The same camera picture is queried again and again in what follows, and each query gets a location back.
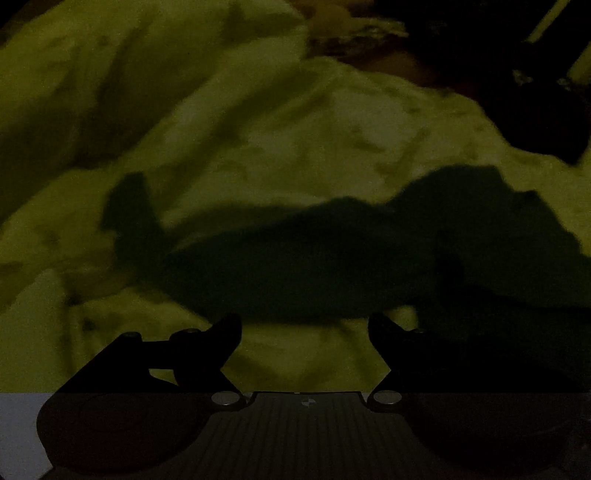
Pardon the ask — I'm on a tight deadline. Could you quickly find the patterned dark cloth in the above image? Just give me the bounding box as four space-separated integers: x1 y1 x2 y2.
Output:
295 0 416 61

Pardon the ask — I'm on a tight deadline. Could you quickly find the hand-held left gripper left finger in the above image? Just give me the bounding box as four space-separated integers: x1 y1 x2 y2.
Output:
55 313 244 411

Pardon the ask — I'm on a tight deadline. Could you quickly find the wooden furniture frame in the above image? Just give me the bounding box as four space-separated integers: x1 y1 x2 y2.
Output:
522 0 591 93

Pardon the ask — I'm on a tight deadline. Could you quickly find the dark green garment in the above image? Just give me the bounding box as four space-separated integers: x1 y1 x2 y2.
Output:
100 165 591 326

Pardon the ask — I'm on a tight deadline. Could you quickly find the black cloth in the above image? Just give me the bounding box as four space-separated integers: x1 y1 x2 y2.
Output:
402 18 591 164

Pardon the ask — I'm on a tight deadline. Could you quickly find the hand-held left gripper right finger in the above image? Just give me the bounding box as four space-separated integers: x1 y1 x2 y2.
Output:
367 312 555 411

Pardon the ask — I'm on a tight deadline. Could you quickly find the light crumpled bedsheet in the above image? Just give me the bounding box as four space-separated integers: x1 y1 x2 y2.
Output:
0 0 591 395

